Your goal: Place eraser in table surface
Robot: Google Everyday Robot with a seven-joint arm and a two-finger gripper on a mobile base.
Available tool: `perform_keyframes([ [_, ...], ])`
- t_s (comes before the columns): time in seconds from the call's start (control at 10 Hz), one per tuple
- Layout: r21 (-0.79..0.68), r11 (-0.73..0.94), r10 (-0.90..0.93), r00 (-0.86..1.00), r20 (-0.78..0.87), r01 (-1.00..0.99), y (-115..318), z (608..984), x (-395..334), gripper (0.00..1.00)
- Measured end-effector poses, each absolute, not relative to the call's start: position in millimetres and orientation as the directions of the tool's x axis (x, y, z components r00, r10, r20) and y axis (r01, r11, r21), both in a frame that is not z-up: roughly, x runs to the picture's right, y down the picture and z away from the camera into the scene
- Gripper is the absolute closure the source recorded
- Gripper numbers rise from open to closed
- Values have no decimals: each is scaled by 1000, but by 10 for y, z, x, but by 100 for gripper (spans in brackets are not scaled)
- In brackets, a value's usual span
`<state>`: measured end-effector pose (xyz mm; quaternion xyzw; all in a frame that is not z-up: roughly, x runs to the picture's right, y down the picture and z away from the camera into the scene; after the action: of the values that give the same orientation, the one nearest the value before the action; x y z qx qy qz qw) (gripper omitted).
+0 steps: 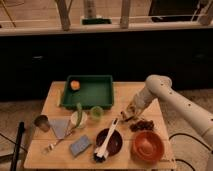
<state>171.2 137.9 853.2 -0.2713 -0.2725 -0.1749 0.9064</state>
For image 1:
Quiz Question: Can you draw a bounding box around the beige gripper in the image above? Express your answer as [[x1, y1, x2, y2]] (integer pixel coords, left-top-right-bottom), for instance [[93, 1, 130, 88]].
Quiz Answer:
[[121, 102, 142, 122]]

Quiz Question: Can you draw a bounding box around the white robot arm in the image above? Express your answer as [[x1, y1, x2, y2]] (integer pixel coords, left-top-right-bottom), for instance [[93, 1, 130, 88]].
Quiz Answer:
[[122, 75, 213, 148]]

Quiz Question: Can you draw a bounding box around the blue eraser block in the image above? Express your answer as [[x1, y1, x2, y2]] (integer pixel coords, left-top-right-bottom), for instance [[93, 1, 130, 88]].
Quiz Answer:
[[70, 135, 91, 157]]

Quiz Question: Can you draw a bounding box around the dark grape bunch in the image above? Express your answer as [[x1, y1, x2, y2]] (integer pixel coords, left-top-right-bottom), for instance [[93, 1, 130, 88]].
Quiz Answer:
[[130, 120, 154, 132]]

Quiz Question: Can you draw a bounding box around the small green cup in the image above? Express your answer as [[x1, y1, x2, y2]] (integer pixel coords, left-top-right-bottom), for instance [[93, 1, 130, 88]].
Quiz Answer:
[[90, 106, 104, 121]]

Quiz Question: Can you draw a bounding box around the dark brown bowl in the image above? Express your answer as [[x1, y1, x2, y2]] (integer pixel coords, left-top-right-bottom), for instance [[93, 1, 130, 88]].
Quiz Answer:
[[96, 128, 123, 156]]

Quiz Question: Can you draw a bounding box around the orange bowl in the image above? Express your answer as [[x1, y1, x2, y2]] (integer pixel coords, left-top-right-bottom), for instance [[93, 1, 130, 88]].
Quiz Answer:
[[131, 130, 164, 163]]

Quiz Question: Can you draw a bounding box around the green plastic tray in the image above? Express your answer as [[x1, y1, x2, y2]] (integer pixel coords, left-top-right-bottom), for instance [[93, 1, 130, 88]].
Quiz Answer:
[[61, 75, 114, 109]]

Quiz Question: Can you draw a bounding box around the green vegetable toy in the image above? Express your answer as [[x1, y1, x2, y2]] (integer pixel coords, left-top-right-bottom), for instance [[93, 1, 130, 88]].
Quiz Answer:
[[75, 103, 82, 128]]

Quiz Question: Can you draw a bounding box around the white dish brush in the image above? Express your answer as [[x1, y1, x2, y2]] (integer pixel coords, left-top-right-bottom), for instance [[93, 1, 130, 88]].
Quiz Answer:
[[94, 119, 118, 163]]

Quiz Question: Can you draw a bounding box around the orange fruit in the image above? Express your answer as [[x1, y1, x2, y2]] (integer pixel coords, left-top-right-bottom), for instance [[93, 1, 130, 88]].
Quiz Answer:
[[70, 80, 80, 91]]

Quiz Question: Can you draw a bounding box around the wooden table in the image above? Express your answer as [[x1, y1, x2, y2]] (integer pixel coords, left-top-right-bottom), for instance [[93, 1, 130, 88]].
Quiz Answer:
[[23, 80, 177, 171]]

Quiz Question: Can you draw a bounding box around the grey folded cloth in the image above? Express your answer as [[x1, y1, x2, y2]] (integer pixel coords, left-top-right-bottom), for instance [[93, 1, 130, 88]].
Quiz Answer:
[[50, 119, 69, 139]]

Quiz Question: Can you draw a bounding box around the metal cup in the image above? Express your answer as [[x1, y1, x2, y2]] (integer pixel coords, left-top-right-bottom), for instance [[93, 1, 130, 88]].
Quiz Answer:
[[34, 115, 50, 132]]

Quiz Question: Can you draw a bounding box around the silver fork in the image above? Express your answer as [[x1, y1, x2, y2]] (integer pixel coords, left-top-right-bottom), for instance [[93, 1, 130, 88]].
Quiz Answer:
[[42, 130, 75, 154]]

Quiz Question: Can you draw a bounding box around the black pole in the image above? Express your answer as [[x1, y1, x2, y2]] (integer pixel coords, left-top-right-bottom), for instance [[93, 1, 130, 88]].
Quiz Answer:
[[10, 122, 25, 171]]

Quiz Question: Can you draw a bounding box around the black cable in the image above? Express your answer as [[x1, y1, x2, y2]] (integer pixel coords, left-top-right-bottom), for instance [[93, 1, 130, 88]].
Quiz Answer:
[[168, 132, 213, 171]]

